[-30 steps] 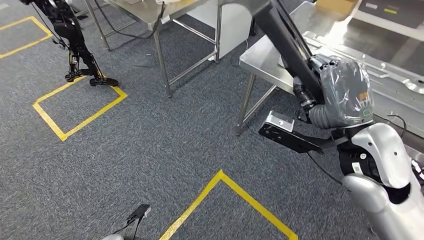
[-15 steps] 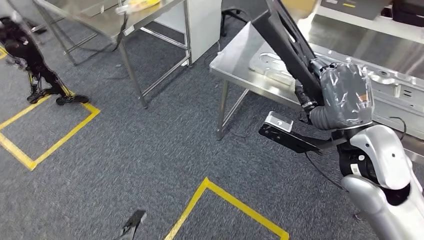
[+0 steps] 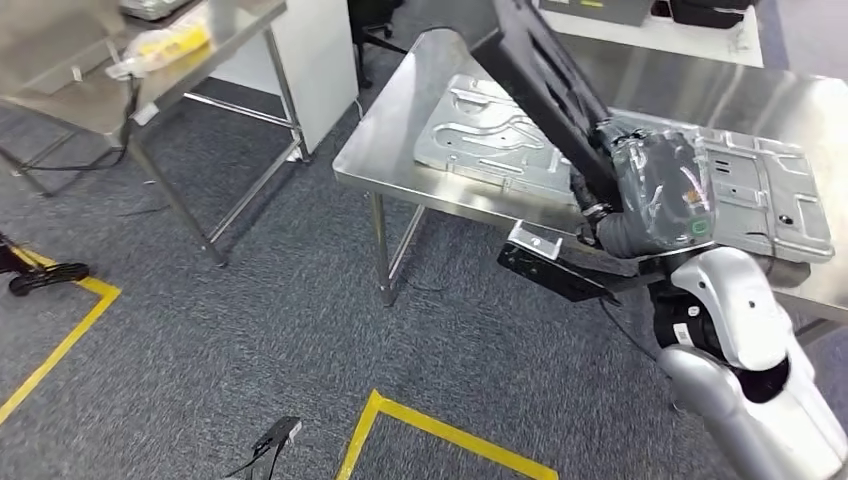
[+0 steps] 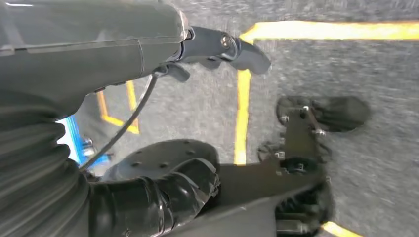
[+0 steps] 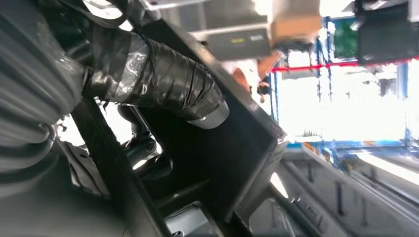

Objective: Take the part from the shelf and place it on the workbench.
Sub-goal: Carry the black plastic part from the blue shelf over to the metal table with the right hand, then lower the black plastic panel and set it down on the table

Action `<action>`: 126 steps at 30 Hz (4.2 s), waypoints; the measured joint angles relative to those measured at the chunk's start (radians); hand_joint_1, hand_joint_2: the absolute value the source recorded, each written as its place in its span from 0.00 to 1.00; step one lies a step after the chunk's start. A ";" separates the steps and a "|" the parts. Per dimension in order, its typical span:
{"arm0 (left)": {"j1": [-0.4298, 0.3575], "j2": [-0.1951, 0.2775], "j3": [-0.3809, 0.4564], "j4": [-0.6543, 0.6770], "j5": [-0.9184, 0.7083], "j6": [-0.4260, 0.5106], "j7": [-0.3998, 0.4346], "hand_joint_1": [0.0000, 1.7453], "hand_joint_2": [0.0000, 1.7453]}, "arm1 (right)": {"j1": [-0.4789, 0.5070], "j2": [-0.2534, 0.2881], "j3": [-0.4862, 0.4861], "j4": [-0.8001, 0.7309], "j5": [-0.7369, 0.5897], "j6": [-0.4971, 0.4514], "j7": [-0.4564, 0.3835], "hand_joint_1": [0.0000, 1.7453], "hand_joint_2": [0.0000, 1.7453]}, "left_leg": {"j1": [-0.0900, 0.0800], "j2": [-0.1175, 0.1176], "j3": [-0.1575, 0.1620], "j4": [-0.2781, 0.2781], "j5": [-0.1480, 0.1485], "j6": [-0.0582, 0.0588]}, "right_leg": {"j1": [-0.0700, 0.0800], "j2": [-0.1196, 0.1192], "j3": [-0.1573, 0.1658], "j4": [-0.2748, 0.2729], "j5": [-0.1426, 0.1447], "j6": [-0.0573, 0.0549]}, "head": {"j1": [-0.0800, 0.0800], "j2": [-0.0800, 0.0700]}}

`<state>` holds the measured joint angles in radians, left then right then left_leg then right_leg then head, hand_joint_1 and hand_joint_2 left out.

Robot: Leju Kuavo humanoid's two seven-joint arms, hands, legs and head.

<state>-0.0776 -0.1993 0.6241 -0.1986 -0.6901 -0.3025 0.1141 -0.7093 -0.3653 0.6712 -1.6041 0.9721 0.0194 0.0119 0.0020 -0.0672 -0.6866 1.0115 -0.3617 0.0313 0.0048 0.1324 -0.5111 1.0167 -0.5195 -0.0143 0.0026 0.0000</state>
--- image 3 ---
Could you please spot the black right camera bracket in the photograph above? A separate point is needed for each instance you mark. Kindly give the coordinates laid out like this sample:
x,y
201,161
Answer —
x,y
563,275

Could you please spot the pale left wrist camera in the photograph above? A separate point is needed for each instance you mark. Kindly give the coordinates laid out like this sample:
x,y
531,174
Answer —
x,y
295,430

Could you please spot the white desk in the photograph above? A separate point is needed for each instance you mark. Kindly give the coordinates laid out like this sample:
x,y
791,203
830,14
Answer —
x,y
662,46

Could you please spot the grey metal tray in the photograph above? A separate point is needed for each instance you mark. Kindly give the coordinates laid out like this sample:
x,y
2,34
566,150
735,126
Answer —
x,y
152,8

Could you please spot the white cabinet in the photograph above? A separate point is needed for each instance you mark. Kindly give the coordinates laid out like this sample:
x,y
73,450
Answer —
x,y
324,66

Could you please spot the black office chair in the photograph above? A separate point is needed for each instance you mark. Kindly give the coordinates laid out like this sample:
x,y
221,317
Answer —
x,y
371,10

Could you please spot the yellow item in clear bag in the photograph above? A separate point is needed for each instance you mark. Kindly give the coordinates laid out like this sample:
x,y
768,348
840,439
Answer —
x,y
166,46

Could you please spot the stainless steel workbench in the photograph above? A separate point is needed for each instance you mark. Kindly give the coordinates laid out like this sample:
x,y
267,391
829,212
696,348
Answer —
x,y
397,132

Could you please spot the black plastic car part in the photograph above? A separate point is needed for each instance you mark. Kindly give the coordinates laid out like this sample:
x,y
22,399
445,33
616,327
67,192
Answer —
x,y
550,86

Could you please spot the black bag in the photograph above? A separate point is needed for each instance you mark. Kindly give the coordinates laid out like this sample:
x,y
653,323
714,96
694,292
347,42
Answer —
x,y
709,13

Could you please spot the silver stamped metal panel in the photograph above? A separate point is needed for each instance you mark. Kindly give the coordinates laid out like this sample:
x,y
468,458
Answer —
x,y
755,199

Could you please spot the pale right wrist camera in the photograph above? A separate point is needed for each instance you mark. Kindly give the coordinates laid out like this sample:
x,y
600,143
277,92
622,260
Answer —
x,y
533,240

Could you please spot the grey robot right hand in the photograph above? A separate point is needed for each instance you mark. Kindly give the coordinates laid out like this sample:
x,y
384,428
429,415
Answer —
x,y
662,192

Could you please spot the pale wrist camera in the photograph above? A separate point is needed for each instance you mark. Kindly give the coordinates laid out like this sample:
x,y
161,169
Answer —
x,y
295,430
533,240

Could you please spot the stainless steel side table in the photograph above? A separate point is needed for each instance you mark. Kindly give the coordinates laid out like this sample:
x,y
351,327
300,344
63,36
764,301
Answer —
x,y
232,16

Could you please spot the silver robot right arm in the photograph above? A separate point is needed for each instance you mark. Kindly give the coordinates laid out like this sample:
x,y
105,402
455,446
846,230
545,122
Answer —
x,y
742,311

